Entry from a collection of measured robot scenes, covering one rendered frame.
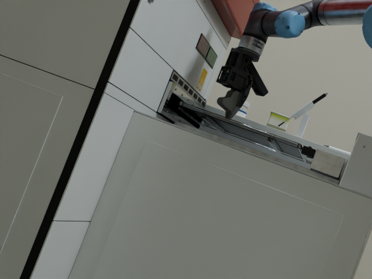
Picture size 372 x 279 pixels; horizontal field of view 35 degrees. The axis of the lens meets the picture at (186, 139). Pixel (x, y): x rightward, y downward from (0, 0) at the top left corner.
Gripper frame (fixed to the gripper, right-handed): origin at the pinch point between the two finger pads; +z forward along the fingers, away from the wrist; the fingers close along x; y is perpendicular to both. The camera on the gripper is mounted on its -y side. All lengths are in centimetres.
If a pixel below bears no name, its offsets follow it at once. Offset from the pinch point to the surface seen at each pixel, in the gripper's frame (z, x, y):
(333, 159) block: 2.4, 28.9, -18.5
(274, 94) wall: -40, -141, -97
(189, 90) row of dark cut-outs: -4.1, -12.3, 10.4
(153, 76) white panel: -0.1, 12.3, 32.1
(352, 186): 8.7, 47.4, -11.9
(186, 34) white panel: -16.0, 3.4, 24.4
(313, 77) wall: -56, -127, -109
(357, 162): 2.9, 46.7, -11.1
